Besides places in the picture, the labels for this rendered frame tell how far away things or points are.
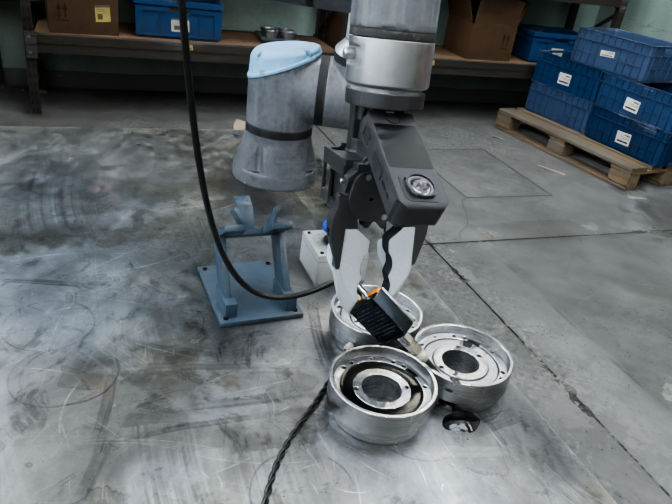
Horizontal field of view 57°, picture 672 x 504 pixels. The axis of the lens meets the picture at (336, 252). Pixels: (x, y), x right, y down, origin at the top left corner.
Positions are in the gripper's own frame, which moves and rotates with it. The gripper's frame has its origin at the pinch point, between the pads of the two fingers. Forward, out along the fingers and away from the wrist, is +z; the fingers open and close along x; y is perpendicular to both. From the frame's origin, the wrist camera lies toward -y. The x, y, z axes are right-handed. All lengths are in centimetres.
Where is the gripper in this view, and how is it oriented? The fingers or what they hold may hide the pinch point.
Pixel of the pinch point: (369, 302)
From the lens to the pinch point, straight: 60.8
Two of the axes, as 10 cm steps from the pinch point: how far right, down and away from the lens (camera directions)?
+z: -0.9, 9.3, 3.6
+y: -3.3, -3.7, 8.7
